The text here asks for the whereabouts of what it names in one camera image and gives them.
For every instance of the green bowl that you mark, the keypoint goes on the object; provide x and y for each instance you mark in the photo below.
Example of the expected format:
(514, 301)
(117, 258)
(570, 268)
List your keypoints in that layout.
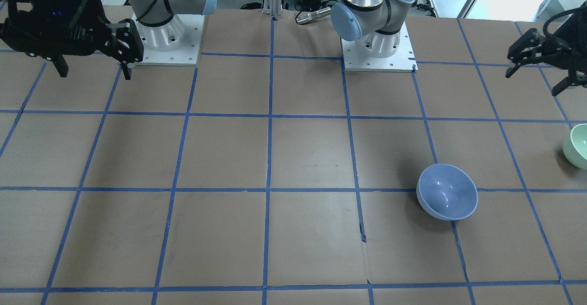
(575, 146)

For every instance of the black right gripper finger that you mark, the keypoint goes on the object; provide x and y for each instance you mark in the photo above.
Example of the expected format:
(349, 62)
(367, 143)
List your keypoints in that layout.
(127, 45)
(59, 63)

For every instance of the blue bowl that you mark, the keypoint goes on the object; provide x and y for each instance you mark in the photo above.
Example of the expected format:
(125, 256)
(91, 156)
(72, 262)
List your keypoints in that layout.
(446, 192)

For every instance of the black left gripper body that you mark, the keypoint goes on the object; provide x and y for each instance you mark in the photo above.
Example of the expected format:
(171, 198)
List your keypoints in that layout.
(527, 47)

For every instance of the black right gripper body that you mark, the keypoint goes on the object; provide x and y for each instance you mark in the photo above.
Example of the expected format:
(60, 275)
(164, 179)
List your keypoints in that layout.
(124, 43)

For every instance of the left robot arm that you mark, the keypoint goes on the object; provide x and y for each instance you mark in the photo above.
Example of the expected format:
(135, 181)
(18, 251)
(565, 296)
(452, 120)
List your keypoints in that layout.
(354, 19)

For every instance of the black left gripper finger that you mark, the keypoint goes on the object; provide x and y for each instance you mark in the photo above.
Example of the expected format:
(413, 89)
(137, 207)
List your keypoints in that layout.
(572, 79)
(531, 48)

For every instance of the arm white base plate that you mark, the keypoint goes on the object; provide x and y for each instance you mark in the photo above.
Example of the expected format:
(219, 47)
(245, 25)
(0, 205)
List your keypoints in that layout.
(376, 62)
(176, 43)

